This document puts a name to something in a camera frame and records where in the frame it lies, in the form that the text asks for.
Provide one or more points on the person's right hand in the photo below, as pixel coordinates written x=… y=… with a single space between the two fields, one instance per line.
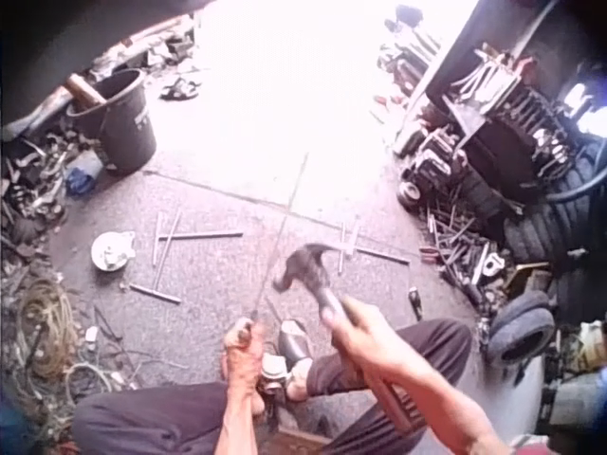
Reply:
x=367 y=334

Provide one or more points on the person's left hand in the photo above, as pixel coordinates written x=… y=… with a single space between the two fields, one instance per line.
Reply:
x=244 y=348

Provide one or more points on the person's right fingers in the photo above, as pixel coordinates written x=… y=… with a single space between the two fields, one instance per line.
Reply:
x=346 y=316

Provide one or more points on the person's left fingers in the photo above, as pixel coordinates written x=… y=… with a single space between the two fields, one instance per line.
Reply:
x=241 y=334

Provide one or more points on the long thin metal rod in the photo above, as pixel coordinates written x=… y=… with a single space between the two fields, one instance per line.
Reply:
x=284 y=227

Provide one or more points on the short grey metal bar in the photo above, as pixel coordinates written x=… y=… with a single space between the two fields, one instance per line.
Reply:
x=208 y=234
x=155 y=293
x=156 y=239
x=167 y=251
x=342 y=249
x=353 y=237
x=384 y=255

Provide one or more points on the wooden block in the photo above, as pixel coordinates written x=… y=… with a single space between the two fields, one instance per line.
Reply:
x=299 y=441

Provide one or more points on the person's legs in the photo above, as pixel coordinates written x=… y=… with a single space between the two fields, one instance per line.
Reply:
x=152 y=422

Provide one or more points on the heap of hand tools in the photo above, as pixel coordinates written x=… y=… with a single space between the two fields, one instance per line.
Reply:
x=457 y=246

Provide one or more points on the white round metal hub plate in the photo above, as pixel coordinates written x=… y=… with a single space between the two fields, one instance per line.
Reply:
x=111 y=251

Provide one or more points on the single black rubber tyre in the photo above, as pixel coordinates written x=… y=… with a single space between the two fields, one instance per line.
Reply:
x=507 y=351

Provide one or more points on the blue and white plastic jug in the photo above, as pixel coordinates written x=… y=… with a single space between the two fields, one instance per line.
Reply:
x=84 y=173

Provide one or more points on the stack of black tyres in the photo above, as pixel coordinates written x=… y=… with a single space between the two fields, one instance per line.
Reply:
x=559 y=227

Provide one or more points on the heap of boxes and parts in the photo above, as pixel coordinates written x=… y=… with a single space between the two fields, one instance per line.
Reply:
x=576 y=374

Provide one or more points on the black plastic bucket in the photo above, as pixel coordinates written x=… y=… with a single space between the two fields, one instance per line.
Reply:
x=125 y=125

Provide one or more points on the dismantled engine on stand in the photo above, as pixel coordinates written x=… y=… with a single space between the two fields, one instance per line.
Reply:
x=498 y=128

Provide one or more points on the heap of scrap metal parts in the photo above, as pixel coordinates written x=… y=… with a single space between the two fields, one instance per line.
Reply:
x=33 y=199

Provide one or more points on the pair of dark sandals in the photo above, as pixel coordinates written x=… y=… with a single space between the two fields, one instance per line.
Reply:
x=180 y=90

